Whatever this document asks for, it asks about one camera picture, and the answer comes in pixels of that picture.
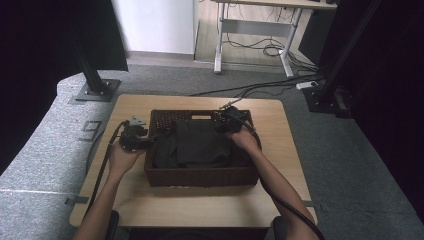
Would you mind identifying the black metal stand square base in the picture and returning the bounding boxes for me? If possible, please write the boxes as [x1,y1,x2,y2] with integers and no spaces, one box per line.
[73,39,122,103]

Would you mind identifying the white-legged desk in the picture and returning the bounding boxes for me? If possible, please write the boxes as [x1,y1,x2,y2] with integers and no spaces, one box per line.
[211,0,338,79]

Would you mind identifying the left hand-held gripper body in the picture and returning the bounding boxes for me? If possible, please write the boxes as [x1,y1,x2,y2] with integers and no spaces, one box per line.
[118,115,150,153]

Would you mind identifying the black computer case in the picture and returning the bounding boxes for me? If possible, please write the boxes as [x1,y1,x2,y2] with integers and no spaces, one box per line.
[297,8,334,66]

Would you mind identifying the black floor cables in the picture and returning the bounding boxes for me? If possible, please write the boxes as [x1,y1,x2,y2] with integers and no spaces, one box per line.
[189,37,331,98]

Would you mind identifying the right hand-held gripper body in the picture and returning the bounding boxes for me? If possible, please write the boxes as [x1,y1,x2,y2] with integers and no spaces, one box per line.
[215,98,249,134]

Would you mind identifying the black chair armrest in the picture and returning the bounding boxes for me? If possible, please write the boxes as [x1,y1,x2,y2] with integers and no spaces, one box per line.
[105,209,120,240]
[272,215,288,240]

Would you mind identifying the person's left hand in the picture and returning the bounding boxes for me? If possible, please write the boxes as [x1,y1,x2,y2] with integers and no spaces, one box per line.
[107,139,147,179]

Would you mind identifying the person's right hand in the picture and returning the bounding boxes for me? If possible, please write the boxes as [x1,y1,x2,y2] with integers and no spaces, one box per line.
[225,127,261,155]

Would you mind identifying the black curtain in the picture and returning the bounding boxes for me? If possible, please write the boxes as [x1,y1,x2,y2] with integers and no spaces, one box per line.
[0,0,129,176]
[318,0,424,224]

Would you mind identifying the dark cloth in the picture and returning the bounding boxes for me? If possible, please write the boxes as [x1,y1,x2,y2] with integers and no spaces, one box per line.
[152,119,249,169]

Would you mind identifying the brown woven basket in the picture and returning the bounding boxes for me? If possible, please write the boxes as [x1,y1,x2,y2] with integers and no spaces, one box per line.
[143,108,261,188]

